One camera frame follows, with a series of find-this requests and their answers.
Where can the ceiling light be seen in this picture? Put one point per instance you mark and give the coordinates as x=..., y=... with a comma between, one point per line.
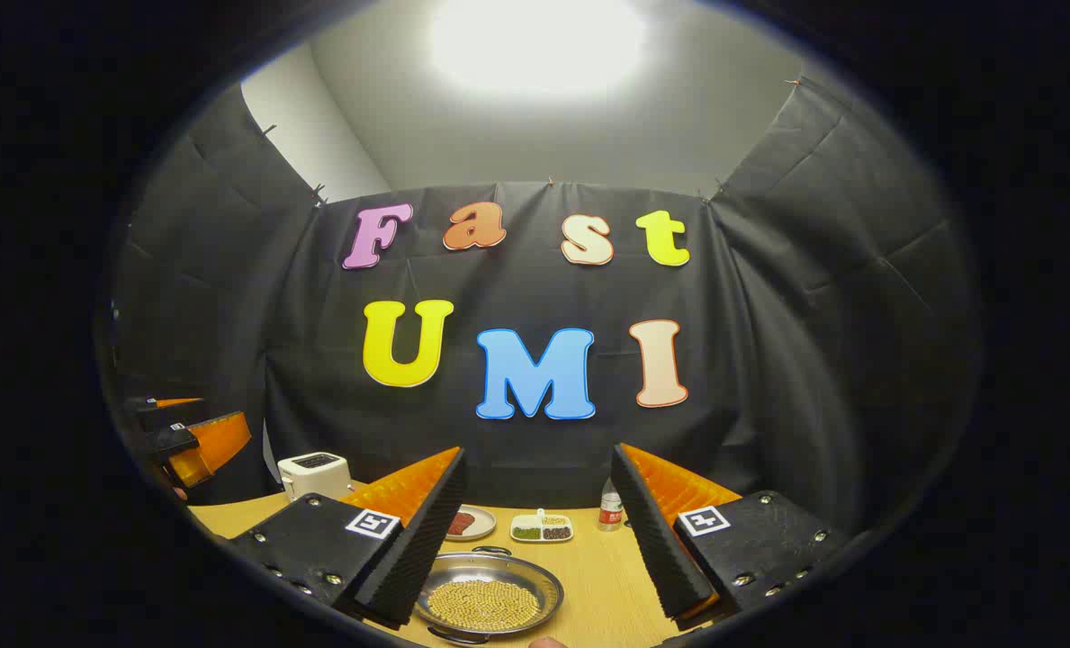
x=539, y=40

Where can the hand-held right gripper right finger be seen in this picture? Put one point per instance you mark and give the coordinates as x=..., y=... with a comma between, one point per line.
x=660, y=540

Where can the white divided dish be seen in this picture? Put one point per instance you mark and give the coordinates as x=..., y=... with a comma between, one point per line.
x=527, y=520

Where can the round white plate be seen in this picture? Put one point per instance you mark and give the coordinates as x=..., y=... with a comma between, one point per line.
x=485, y=529

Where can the clear plastic water bottle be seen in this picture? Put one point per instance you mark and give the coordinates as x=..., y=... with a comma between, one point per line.
x=610, y=508

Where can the stainless steel pot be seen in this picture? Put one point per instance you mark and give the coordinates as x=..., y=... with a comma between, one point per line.
x=539, y=576

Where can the red raw meat slice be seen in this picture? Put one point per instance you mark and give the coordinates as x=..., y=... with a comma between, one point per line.
x=456, y=526
x=469, y=522

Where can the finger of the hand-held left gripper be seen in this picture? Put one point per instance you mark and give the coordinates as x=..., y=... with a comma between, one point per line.
x=161, y=409
x=220, y=445

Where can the pile of soybeans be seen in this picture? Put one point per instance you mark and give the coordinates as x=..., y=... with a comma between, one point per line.
x=485, y=605

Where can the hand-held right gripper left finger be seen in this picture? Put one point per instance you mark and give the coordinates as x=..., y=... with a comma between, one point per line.
x=418, y=540

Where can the white toaster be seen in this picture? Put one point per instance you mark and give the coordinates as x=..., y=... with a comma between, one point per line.
x=314, y=477

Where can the green mung beans heap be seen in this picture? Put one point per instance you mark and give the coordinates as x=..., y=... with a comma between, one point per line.
x=526, y=533

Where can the dark red beans heap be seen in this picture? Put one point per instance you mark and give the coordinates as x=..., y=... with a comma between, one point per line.
x=557, y=533

